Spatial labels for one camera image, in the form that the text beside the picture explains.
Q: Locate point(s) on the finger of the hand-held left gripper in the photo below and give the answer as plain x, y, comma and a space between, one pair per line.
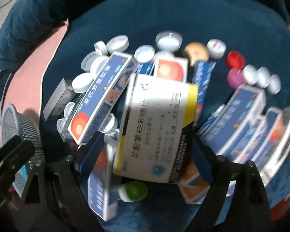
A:
12, 157

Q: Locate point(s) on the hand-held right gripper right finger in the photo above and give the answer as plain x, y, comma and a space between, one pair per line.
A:
203, 159

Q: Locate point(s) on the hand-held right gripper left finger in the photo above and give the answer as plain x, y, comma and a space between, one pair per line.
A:
91, 152

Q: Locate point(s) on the grey mesh basket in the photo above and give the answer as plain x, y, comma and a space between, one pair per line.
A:
21, 125

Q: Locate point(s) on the white and yellow medicine box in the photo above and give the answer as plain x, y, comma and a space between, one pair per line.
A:
154, 125

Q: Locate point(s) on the green bottle cap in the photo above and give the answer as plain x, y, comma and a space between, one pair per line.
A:
135, 191

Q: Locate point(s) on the silver box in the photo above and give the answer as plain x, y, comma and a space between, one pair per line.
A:
58, 99

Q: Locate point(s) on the group of white bottle caps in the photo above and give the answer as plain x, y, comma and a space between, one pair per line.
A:
81, 82

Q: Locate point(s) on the pink sheet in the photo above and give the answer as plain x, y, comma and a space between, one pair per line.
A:
31, 77

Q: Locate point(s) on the pink bottle cap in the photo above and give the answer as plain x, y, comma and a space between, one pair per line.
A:
235, 78

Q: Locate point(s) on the red bottle cap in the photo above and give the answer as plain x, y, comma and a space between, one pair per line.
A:
235, 59

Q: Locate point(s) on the gold bottle cap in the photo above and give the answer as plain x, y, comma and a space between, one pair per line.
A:
197, 52

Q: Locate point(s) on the dark blue quilt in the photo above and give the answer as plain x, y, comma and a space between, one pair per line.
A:
26, 17

